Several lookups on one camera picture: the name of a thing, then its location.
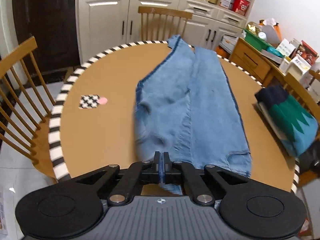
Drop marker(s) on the white food package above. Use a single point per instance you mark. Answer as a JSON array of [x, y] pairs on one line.
[[298, 67]]

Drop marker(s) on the wooden spindle chair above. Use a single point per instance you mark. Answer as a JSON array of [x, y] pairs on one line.
[[160, 23]]

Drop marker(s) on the red snack box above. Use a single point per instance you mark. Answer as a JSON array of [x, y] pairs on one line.
[[240, 6]]

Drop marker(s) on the light blue denim jeans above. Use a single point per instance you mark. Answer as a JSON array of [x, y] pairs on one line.
[[186, 107]]

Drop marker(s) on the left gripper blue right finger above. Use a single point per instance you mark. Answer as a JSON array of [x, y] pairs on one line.
[[182, 178]]

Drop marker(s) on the teal wipes pack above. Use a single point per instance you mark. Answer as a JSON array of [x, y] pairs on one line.
[[274, 51]]

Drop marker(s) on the white sideboard cabinet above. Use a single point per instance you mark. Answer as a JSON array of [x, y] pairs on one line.
[[103, 24]]

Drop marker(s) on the checkered marker card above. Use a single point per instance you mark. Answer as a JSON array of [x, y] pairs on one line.
[[92, 101]]

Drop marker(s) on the green plastic bin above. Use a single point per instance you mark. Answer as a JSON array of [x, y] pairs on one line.
[[255, 41]]

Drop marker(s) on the wooden chair at left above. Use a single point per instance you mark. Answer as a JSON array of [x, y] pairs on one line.
[[26, 104]]

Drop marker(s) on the white rolling storage cart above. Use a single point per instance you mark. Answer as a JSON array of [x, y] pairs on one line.
[[226, 45]]

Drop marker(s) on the wooden chair at right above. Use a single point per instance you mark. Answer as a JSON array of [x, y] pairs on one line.
[[294, 88]]

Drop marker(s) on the dark wooden door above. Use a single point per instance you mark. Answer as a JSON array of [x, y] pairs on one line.
[[52, 23]]

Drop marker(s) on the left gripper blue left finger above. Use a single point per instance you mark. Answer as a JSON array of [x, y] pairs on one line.
[[133, 179]]

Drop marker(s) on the folded green blue sweater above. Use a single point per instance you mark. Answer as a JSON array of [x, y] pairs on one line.
[[294, 126]]

